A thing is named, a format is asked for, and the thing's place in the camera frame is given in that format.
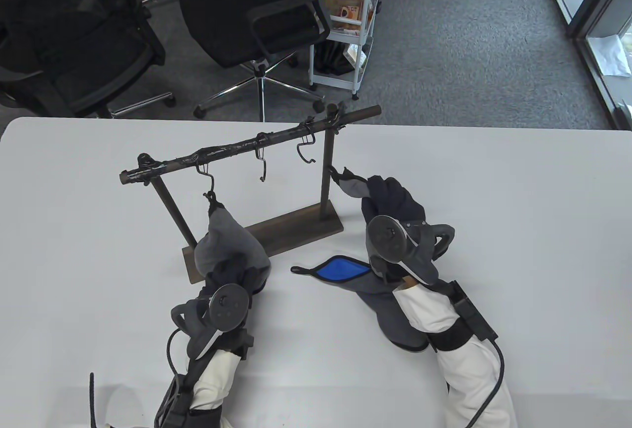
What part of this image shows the person's right hand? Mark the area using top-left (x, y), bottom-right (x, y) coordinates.
top-left (362, 175), bottom-right (426, 233)

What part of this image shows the person's left hand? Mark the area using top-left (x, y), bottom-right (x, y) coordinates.
top-left (200, 254), bottom-right (271, 303)

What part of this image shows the grey tracking controller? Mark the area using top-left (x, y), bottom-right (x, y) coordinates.
top-left (365, 215), bottom-right (456, 286)
top-left (170, 284), bottom-right (250, 359)

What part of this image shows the black metal s-hook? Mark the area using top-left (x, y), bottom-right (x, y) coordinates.
top-left (254, 144), bottom-right (268, 183)
top-left (295, 133), bottom-right (316, 165)
top-left (196, 164), bottom-right (216, 200)

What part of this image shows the grey and blue hand towel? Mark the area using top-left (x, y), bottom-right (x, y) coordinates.
top-left (290, 254), bottom-right (429, 353)

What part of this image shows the person's right forearm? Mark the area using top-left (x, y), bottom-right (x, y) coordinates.
top-left (393, 280), bottom-right (517, 428)

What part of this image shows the person's left forearm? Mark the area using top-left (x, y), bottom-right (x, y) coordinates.
top-left (156, 334), bottom-right (250, 428)

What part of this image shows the dark hanging rack stand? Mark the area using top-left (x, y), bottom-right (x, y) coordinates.
top-left (118, 105), bottom-right (382, 284)

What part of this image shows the white rolling cart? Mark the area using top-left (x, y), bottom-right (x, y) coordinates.
top-left (309, 0), bottom-right (385, 100)

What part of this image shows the black bag in cart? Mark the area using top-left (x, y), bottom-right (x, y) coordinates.
top-left (315, 40), bottom-right (356, 76)

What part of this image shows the black office chair with armrest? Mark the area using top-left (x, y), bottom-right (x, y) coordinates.
top-left (179, 0), bottom-right (331, 120)

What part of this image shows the white sheet of paper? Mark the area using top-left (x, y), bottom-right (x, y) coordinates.
top-left (588, 35), bottom-right (632, 77)

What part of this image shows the black mesh office chair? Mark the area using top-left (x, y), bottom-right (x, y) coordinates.
top-left (0, 0), bottom-right (177, 119)

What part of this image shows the black wrist camera unit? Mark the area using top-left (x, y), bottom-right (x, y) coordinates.
top-left (156, 376), bottom-right (194, 428)
top-left (452, 282), bottom-right (499, 341)

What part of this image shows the black braided cable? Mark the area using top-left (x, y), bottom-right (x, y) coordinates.
top-left (469, 337), bottom-right (506, 428)
top-left (89, 329), bottom-right (187, 428)

